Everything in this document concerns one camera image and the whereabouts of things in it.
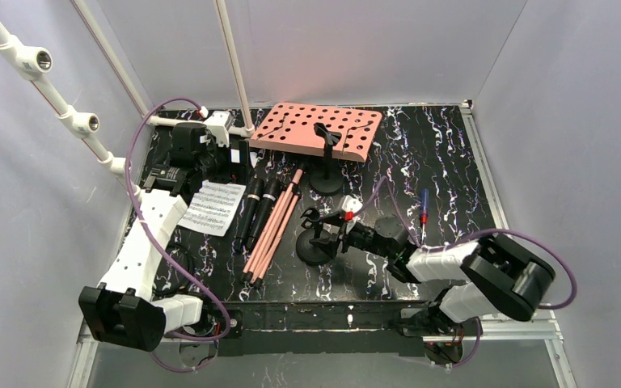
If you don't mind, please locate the sheet music page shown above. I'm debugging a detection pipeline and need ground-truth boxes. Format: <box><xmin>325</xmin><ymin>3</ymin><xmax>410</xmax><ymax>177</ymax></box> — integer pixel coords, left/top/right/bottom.
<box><xmin>178</xmin><ymin>150</ymin><xmax>253</xmax><ymax>237</ymax></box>

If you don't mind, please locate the pink music stand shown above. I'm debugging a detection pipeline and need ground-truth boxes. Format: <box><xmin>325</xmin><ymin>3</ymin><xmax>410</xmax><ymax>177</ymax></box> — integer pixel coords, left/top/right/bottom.
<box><xmin>243</xmin><ymin>103</ymin><xmax>382</xmax><ymax>285</ymax></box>

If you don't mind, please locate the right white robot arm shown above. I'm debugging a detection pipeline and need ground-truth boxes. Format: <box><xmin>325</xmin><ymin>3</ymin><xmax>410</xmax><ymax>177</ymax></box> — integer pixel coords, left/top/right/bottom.
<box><xmin>296</xmin><ymin>210</ymin><xmax>556</xmax><ymax>335</ymax></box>

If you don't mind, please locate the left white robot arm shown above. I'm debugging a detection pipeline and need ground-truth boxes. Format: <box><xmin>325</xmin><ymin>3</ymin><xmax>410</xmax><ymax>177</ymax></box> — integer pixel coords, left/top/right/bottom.
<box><xmin>78</xmin><ymin>121</ymin><xmax>251</xmax><ymax>352</ymax></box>

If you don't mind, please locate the blue red screwdriver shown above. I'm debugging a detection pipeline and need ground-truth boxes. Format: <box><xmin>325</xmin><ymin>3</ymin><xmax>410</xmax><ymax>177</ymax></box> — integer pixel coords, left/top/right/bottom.
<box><xmin>419</xmin><ymin>188</ymin><xmax>429</xmax><ymax>245</ymax></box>

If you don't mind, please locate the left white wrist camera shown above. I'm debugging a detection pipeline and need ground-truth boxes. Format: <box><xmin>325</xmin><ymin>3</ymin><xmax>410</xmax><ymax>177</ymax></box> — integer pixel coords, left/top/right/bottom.
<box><xmin>198</xmin><ymin>111</ymin><xmax>234</xmax><ymax>147</ymax></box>

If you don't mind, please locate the black coiled cable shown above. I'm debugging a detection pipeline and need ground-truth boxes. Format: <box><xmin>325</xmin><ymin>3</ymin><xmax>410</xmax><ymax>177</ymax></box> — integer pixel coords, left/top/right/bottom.
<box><xmin>152</xmin><ymin>243</ymin><xmax>198</xmax><ymax>298</ymax></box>

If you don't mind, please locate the white PVC pipe frame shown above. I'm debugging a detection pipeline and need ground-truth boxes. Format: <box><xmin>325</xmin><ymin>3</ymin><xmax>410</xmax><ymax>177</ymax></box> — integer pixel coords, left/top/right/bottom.
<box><xmin>0</xmin><ymin>0</ymin><xmax>256</xmax><ymax>199</ymax></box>

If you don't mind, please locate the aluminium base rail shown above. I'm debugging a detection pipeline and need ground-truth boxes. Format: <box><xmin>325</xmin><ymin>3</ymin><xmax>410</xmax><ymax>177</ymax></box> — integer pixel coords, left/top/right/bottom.
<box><xmin>68</xmin><ymin>302</ymin><xmax>576</xmax><ymax>387</ymax></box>

